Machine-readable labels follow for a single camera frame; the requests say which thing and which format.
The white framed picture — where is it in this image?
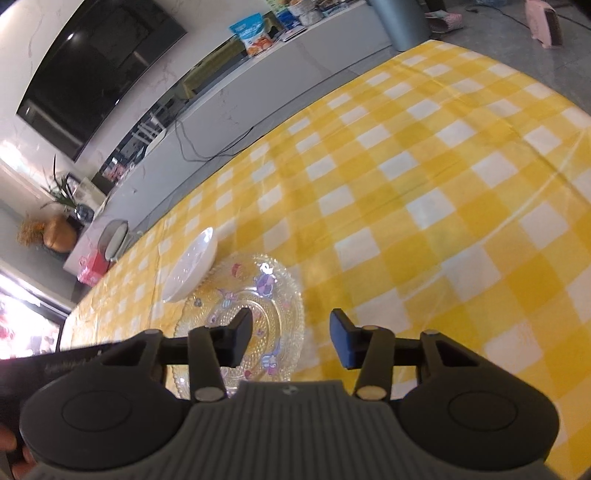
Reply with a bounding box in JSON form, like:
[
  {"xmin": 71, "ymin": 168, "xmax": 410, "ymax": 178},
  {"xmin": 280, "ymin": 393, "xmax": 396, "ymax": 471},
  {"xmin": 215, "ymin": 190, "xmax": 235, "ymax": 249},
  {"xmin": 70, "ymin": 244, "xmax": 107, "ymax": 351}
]
[{"xmin": 69, "ymin": 173, "xmax": 105, "ymax": 204}]

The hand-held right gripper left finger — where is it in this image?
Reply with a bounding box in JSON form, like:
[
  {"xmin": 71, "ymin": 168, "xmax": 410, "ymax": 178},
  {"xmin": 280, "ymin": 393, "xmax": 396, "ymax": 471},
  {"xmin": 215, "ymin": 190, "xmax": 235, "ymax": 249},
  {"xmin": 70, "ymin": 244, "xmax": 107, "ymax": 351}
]
[{"xmin": 99, "ymin": 307, "xmax": 254, "ymax": 402}]

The pink space heater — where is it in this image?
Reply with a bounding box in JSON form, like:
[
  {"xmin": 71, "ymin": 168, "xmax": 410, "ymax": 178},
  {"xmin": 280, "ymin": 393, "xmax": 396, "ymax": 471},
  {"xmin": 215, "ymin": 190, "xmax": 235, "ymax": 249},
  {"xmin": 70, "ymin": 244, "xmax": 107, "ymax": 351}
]
[{"xmin": 525, "ymin": 0, "xmax": 565, "ymax": 49}]

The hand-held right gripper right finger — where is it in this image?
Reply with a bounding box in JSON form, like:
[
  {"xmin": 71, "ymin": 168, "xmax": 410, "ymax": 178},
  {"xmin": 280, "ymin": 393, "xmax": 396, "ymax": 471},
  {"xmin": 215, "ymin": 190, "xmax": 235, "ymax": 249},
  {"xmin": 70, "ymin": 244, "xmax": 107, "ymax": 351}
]
[{"xmin": 330, "ymin": 308, "xmax": 483, "ymax": 401}]

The black chair with grey back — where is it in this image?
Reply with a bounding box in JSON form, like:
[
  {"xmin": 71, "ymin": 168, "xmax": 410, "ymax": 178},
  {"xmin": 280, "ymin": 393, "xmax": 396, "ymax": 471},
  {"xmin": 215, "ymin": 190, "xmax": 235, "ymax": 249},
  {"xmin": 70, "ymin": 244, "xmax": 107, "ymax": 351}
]
[{"xmin": 99, "ymin": 219, "xmax": 130, "ymax": 261}]

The olive long box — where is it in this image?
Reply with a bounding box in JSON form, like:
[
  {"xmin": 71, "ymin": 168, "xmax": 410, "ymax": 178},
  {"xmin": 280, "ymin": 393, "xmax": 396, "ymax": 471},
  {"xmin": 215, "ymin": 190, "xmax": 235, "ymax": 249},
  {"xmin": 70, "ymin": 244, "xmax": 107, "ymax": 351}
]
[{"xmin": 182, "ymin": 39, "xmax": 243, "ymax": 100}]

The blue-grey trash can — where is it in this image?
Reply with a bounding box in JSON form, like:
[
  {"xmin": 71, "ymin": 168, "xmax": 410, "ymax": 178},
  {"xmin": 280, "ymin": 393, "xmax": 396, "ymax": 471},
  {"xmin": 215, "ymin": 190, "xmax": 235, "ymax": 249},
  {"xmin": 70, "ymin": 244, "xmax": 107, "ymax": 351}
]
[{"xmin": 367, "ymin": 0, "xmax": 432, "ymax": 52}]

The person's left hand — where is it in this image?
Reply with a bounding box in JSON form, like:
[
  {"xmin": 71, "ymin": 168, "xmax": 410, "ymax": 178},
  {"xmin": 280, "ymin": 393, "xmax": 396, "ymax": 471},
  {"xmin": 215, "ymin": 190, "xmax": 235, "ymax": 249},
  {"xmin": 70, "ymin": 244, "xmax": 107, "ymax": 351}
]
[{"xmin": 0, "ymin": 425, "xmax": 35, "ymax": 480}]

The black wall television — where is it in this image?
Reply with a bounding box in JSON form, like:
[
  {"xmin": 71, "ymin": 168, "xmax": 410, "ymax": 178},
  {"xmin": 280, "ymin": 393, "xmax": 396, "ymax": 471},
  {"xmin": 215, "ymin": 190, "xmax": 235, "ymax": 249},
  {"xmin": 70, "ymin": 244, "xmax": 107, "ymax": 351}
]
[{"xmin": 16, "ymin": 0, "xmax": 188, "ymax": 162}]

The pink patterned bag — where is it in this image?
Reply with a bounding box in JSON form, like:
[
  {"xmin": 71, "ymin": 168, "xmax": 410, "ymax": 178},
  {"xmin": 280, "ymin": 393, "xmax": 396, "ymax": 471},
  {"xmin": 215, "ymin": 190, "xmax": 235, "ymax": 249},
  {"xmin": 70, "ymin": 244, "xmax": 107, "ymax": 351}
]
[{"xmin": 425, "ymin": 9, "xmax": 463, "ymax": 33}]

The small white plate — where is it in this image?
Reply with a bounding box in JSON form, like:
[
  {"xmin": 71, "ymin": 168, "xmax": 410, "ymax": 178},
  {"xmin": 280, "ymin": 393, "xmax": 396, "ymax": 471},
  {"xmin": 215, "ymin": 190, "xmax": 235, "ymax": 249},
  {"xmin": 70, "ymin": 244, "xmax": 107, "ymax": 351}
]
[{"xmin": 163, "ymin": 227, "xmax": 219, "ymax": 304}]

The grey wrapped pot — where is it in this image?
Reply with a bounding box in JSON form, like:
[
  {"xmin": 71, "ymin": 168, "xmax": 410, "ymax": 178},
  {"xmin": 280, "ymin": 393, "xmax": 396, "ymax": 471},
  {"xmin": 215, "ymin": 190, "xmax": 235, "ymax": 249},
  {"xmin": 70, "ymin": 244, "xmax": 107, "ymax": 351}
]
[{"xmin": 298, "ymin": 0, "xmax": 324, "ymax": 26}]

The yellow checked tablecloth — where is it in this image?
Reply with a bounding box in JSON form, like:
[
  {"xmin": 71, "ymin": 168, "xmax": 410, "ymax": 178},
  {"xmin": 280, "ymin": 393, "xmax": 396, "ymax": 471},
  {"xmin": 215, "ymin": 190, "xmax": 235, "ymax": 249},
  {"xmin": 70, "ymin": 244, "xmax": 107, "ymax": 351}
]
[{"xmin": 60, "ymin": 39, "xmax": 591, "ymax": 480}]

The white router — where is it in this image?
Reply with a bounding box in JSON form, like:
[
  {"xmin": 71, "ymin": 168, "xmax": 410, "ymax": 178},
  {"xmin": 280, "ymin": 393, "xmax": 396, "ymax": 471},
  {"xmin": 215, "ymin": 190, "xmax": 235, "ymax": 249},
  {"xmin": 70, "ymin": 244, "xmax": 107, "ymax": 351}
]
[{"xmin": 133, "ymin": 113, "xmax": 169, "ymax": 145}]

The black floor cable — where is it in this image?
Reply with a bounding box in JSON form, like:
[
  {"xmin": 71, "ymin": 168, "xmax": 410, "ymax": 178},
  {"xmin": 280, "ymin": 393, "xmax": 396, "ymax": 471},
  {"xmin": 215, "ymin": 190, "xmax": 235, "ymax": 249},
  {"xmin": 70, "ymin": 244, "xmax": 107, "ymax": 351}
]
[{"xmin": 466, "ymin": 0, "xmax": 527, "ymax": 24}]

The white marble television cabinet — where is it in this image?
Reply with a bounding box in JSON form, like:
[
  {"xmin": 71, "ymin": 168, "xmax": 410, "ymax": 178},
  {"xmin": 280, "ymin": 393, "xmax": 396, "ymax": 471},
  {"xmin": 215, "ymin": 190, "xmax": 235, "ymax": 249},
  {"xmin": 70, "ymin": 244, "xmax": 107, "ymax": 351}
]
[{"xmin": 62, "ymin": 0, "xmax": 398, "ymax": 278}]

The stack of flat boxes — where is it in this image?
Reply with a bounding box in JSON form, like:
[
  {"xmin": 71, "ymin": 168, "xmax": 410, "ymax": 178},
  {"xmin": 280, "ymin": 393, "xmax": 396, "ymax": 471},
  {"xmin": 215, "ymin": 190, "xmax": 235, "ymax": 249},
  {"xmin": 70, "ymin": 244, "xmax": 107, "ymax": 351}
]
[{"xmin": 277, "ymin": 21, "xmax": 308, "ymax": 43}]

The gold vase with dried flowers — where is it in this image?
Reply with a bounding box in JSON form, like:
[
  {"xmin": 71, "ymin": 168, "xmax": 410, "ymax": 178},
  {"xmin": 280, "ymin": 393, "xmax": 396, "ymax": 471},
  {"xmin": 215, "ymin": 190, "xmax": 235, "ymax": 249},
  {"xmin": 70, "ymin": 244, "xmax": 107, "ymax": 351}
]
[{"xmin": 17, "ymin": 215, "xmax": 79, "ymax": 252}]

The blue snack bag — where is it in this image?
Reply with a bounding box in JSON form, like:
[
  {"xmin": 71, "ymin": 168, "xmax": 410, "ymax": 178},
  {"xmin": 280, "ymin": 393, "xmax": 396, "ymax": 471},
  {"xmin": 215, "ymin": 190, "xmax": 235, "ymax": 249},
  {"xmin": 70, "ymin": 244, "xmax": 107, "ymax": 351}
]
[{"xmin": 229, "ymin": 14, "xmax": 277, "ymax": 57}]

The pink storage box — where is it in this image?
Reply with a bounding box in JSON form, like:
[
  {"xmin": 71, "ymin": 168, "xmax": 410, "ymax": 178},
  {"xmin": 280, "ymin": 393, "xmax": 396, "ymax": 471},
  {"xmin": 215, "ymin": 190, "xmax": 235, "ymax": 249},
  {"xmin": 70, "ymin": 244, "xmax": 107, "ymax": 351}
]
[{"xmin": 76, "ymin": 251, "xmax": 109, "ymax": 284}]

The clear glass plate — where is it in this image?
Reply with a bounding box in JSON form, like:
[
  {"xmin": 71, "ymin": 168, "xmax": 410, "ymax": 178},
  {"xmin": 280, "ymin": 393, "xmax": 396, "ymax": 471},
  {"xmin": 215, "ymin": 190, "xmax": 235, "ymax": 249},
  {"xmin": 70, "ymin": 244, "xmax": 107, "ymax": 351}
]
[{"xmin": 172, "ymin": 254, "xmax": 305, "ymax": 400}]

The green plant in blue vase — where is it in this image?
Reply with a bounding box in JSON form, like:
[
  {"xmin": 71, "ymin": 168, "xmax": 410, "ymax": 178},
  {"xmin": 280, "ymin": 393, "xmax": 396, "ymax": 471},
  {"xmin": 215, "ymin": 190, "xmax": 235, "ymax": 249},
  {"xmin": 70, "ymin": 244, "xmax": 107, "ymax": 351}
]
[{"xmin": 41, "ymin": 154, "xmax": 95, "ymax": 222}]

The black power cable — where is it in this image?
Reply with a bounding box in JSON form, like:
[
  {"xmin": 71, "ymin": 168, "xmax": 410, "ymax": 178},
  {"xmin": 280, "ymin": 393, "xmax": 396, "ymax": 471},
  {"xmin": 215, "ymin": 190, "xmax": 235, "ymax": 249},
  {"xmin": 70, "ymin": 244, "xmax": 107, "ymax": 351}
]
[{"xmin": 173, "ymin": 117, "xmax": 254, "ymax": 162}]

